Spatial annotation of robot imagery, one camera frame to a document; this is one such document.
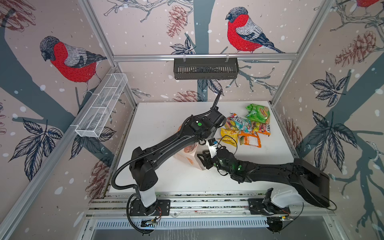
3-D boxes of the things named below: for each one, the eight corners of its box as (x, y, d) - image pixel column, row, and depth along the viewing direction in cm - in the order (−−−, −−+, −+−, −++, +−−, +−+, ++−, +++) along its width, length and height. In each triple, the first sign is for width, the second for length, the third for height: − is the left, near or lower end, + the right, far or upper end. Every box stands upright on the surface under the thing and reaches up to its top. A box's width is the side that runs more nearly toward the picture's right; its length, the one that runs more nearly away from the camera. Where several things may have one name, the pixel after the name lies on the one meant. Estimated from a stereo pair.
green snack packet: (245, 122, 111) (248, 114, 104) (245, 110, 119) (249, 102, 112) (267, 126, 108) (272, 118, 101) (266, 113, 116) (271, 105, 109)
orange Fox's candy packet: (240, 147, 97) (241, 144, 94) (237, 133, 104) (238, 130, 101) (259, 147, 97) (261, 144, 94) (255, 133, 104) (257, 130, 101)
